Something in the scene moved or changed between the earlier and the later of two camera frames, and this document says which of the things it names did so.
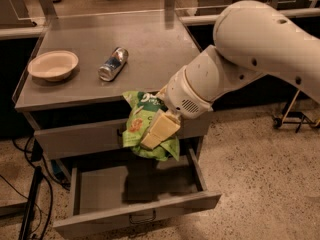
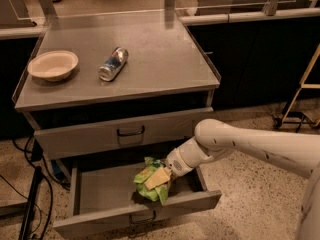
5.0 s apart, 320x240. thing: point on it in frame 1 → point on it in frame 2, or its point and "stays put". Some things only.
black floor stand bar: x=28 y=215 stays put
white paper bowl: x=53 y=65 stays put
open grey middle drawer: x=134 y=186 stays put
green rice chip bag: x=142 y=112 → x=158 y=193
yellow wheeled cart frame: x=294 y=118 stays put
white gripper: x=181 y=95 → x=175 y=162
